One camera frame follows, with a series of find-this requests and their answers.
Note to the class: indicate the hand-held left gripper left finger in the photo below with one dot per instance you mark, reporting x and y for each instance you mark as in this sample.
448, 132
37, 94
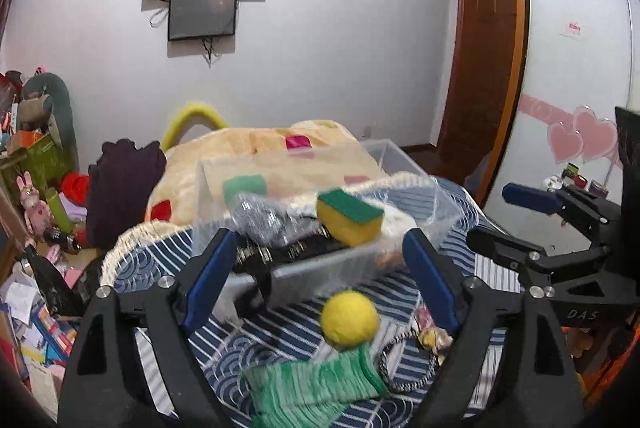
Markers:
210, 280

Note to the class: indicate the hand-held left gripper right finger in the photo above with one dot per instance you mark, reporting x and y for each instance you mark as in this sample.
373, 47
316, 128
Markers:
430, 280

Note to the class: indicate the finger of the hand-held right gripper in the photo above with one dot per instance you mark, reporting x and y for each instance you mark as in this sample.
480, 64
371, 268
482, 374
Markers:
530, 198
500, 248

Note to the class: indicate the yellow felt ball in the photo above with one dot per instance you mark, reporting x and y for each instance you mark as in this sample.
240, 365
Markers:
350, 318

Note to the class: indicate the clear plastic storage bin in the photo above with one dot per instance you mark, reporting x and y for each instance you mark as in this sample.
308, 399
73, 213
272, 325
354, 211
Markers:
320, 270

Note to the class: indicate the black patterned cloth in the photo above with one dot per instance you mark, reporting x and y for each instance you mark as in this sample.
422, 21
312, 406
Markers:
260, 258

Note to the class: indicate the small floral fabric piece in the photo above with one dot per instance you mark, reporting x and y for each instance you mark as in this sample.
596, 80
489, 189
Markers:
430, 338

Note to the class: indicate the orange cloth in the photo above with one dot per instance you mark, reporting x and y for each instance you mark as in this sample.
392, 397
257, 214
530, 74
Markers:
620, 358

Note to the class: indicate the silver crinkled plastic bag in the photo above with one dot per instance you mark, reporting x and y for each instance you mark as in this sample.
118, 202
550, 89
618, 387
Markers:
265, 220

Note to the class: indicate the pink heart stickers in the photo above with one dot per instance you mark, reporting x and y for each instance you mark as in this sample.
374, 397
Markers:
590, 136

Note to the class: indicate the blue wave-patterned cloth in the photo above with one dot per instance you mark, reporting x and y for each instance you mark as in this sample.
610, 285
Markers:
280, 333

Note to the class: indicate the green foam block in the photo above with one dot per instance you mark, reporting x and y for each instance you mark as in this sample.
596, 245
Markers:
242, 190

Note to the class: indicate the yellow and green sponge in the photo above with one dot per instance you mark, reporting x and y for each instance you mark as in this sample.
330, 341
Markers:
350, 218

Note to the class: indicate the dark purple garment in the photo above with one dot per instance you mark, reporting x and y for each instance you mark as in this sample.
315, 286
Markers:
125, 188

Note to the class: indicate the cream patchwork blanket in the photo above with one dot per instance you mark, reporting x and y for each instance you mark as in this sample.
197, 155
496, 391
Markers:
250, 148

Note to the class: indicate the green knitted sock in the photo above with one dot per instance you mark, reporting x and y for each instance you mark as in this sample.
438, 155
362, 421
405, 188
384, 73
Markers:
310, 388

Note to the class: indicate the wooden wardrobe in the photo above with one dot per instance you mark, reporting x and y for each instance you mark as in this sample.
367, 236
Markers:
485, 58

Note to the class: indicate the white sliding wardrobe door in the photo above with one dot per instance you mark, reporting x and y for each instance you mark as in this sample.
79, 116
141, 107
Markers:
575, 58

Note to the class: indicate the dark glass bottle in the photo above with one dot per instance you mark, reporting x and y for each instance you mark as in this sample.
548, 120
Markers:
62, 239

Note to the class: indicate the red cloth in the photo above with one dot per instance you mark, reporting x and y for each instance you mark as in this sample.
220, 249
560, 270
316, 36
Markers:
75, 190

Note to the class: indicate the green bottle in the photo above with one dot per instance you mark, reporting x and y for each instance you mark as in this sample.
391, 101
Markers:
60, 210

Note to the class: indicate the yellow-green padded tube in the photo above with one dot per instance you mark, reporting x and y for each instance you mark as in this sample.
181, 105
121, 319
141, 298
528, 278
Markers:
197, 109

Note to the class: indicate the pile of papers and books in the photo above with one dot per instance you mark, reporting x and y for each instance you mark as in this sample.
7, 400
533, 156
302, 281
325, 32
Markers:
35, 323

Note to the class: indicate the pink rabbit plush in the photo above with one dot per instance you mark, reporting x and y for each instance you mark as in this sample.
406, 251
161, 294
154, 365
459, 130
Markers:
35, 205

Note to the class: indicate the green cardboard box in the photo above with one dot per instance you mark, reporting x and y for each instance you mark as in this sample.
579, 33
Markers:
45, 158

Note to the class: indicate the grey plush toy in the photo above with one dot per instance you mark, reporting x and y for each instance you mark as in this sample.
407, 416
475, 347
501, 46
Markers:
50, 108

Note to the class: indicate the small black wall monitor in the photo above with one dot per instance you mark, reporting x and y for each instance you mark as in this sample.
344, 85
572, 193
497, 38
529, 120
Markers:
202, 14

